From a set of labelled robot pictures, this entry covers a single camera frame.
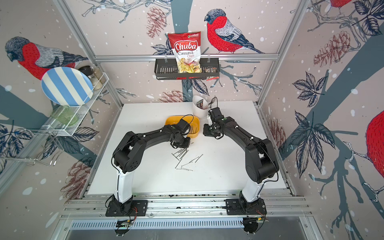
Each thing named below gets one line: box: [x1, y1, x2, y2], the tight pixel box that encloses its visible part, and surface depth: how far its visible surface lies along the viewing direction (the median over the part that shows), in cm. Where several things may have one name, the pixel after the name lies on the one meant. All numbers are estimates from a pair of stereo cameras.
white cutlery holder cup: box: [192, 95, 209, 119], surface depth 109 cm
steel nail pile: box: [171, 148, 189, 169], surface depth 95 cm
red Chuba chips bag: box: [167, 31, 202, 73], surface depth 83 cm
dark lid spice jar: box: [78, 65, 98, 90], surface depth 83 cm
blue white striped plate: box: [41, 66, 94, 107], surface depth 74 cm
